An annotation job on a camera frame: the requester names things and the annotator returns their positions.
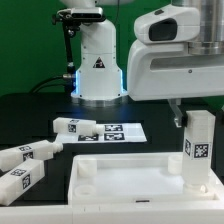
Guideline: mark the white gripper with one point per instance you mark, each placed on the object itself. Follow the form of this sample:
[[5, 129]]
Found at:
[[167, 71]]

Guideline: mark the white desk top tray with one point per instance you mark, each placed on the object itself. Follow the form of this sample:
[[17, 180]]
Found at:
[[136, 178]]

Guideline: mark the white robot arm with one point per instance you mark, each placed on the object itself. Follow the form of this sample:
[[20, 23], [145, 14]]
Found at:
[[98, 79]]

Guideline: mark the white marker base sheet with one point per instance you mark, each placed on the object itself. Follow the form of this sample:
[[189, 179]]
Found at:
[[113, 133]]

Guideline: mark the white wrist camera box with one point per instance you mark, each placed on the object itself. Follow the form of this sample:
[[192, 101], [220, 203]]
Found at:
[[168, 24]]

